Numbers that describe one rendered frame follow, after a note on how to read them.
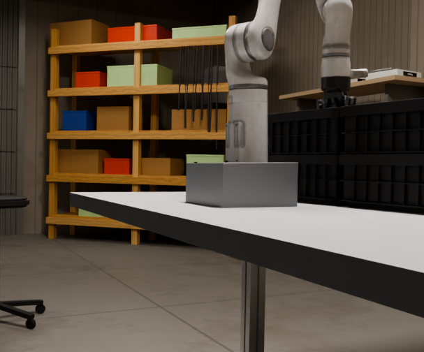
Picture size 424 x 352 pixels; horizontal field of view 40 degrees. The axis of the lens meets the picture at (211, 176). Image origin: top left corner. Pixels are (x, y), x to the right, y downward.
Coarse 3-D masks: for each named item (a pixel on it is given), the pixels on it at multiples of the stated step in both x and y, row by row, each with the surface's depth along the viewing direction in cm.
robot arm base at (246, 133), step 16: (240, 96) 133; (256, 96) 132; (240, 112) 133; (256, 112) 132; (240, 128) 132; (256, 128) 133; (240, 144) 132; (256, 144) 133; (240, 160) 132; (256, 160) 133
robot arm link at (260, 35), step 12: (264, 0) 133; (276, 0) 136; (264, 12) 132; (276, 12) 136; (252, 24) 131; (264, 24) 132; (276, 24) 136; (252, 36) 130; (264, 36) 131; (252, 48) 131; (264, 48) 131
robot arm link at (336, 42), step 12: (336, 0) 142; (348, 0) 143; (324, 12) 146; (336, 12) 143; (348, 12) 143; (336, 24) 144; (348, 24) 144; (324, 36) 147; (336, 36) 144; (348, 36) 145; (324, 48) 147; (336, 48) 145; (348, 48) 146
